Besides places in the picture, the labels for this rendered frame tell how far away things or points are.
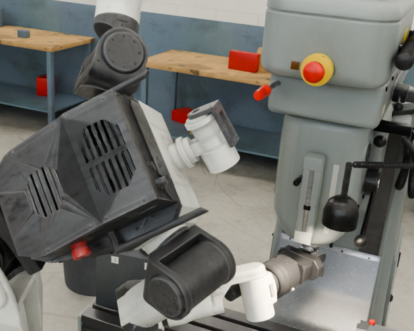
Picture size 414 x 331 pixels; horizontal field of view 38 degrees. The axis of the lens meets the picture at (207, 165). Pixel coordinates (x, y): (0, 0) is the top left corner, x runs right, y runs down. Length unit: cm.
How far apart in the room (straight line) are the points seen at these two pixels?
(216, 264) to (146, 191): 22
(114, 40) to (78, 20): 557
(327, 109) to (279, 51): 18
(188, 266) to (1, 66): 650
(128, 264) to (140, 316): 51
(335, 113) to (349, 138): 8
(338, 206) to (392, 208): 67
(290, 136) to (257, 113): 463
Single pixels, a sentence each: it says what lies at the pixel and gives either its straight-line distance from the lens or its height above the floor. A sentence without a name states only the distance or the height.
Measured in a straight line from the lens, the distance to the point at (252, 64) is 529.
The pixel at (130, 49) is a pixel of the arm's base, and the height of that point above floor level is 177.
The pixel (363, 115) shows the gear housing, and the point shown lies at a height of 166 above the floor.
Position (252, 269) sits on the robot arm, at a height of 130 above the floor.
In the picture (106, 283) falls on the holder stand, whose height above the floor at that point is 102.
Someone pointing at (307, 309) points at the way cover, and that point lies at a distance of 194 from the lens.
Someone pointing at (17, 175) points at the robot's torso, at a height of 157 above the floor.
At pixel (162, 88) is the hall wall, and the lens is 633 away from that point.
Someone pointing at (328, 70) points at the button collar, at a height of 176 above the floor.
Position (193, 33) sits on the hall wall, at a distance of 608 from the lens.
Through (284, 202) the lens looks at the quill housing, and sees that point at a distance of 142.
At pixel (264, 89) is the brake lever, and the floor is 171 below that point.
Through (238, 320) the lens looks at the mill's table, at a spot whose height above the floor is 94.
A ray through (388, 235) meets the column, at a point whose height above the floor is 117.
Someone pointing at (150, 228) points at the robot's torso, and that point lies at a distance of 107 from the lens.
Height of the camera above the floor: 199
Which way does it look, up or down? 21 degrees down
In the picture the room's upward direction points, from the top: 4 degrees clockwise
